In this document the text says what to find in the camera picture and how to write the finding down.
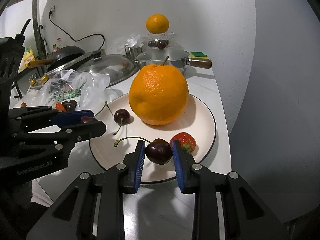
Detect orange on glass stand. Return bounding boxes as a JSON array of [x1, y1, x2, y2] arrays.
[[145, 14, 170, 34]]

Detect red strawberry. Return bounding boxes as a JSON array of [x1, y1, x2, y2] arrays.
[[169, 132, 196, 154], [55, 102, 66, 112]]

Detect clear bottle red label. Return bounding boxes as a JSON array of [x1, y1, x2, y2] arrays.
[[56, 38, 62, 50]]

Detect large steel domed lid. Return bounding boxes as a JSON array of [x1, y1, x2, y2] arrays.
[[77, 51, 139, 86]]

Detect dark cherry on bag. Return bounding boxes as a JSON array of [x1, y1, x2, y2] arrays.
[[66, 103, 75, 113], [62, 101, 69, 108], [69, 99, 78, 107]]

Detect glass fruit stand with cherries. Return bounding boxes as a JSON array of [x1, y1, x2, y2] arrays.
[[147, 33, 177, 49]]

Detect steel cups in plastic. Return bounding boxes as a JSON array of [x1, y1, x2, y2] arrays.
[[117, 33, 148, 60]]

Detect white round plate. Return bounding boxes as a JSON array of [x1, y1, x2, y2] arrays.
[[89, 94, 216, 170]]

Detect clear printed plastic bag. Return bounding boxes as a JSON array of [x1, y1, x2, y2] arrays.
[[16, 70, 119, 113]]

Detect small steel saucepan with lid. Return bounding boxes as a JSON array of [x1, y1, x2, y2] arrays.
[[136, 47, 212, 74]]

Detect black power cable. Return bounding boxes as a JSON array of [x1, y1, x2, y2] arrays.
[[48, 11, 106, 52]]

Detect dark cherry with stem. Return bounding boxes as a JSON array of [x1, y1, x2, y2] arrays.
[[114, 137, 172, 165]]

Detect large orange with stem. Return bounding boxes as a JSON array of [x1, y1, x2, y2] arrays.
[[129, 64, 189, 126]]

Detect yellow detergent bottle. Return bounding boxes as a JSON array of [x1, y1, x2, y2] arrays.
[[18, 47, 36, 73]]

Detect black wok wooden handle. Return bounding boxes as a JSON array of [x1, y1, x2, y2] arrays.
[[26, 46, 85, 72]]

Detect green yellow sponge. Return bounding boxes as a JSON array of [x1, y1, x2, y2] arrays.
[[189, 51, 208, 59]]

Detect silver induction cooker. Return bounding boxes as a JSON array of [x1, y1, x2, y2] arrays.
[[30, 51, 93, 89]]

